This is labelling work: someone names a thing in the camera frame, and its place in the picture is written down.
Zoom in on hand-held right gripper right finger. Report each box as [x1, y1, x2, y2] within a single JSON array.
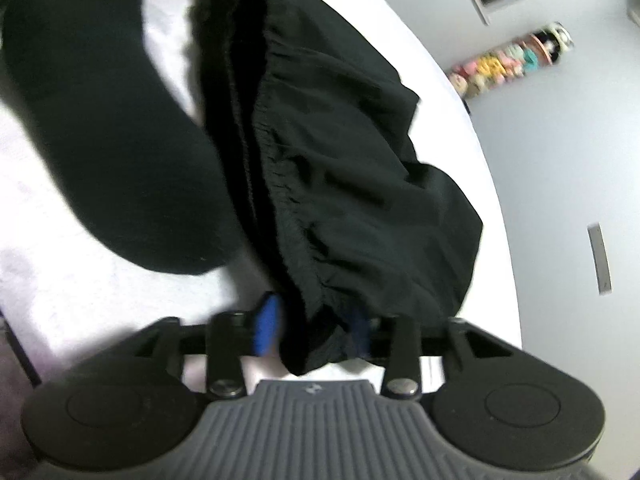
[[347, 309, 512, 403]]

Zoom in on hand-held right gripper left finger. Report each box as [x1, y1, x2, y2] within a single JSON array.
[[131, 294, 282, 401]]

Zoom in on black shorts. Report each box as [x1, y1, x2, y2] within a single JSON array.
[[192, 0, 485, 377]]

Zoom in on person's left forearm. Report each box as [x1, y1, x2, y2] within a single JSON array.
[[1, 0, 238, 277]]

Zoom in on clear tube of plush toys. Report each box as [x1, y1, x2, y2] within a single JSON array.
[[447, 40, 545, 102]]

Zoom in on panda plush toy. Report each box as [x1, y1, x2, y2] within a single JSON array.
[[529, 22, 574, 67]]

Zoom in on grey wall plate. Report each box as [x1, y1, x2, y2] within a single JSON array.
[[587, 223, 614, 295]]

